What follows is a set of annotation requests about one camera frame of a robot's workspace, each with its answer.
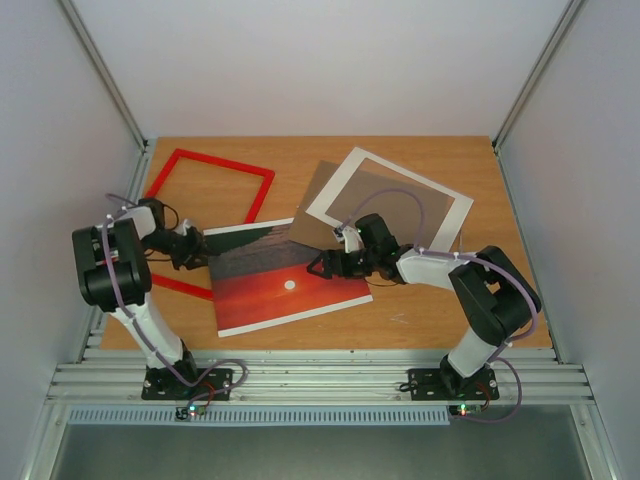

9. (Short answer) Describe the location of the sunset photo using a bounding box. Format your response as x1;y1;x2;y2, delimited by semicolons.
204;218;373;338

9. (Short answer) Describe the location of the red picture frame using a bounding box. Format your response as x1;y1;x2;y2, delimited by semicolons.
145;149;275;302

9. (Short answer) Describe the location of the white mat board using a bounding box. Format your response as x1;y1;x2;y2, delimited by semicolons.
306;148;473;251

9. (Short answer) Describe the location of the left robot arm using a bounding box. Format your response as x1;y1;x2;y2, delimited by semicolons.
71;197;215;399

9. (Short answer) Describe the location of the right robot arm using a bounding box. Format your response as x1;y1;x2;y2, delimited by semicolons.
306;214;541;399

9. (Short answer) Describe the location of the left controller board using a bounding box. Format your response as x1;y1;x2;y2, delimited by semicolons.
174;404;207;421

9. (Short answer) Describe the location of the controller board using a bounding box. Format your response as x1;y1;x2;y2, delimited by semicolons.
449;403;487;417
174;404;207;421

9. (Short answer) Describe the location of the right controller board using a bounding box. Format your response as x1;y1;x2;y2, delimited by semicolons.
449;403;487;417

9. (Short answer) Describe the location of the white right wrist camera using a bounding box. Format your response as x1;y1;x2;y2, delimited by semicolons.
333;226;363;253

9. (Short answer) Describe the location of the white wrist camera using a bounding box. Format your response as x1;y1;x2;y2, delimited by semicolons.
333;226;363;253
176;219;201;237

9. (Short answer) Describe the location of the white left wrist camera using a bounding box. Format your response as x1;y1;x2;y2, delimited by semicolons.
176;219;201;237

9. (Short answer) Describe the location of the brown frame backing board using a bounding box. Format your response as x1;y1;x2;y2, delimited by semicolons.
289;159;456;250

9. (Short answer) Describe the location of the left aluminium corner post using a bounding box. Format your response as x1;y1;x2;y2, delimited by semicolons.
57;0;150;154

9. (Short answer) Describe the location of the aluminium corner post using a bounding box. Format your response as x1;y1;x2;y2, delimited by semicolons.
57;0;150;154
491;0;587;151

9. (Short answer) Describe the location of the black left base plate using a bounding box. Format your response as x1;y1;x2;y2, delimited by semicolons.
141;367;236;401

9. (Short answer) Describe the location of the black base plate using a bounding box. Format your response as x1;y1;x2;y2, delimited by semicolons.
398;367;500;401
141;367;236;401

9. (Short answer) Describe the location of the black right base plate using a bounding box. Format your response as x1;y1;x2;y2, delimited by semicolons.
398;367;500;401

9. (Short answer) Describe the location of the aluminium front rail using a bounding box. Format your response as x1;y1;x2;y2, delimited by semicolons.
46;348;594;406

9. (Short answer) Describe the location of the slotted grey cable duct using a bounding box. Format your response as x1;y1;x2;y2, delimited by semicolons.
67;405;450;427

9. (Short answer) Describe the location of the right aluminium corner post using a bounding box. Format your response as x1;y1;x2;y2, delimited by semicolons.
491;0;587;151

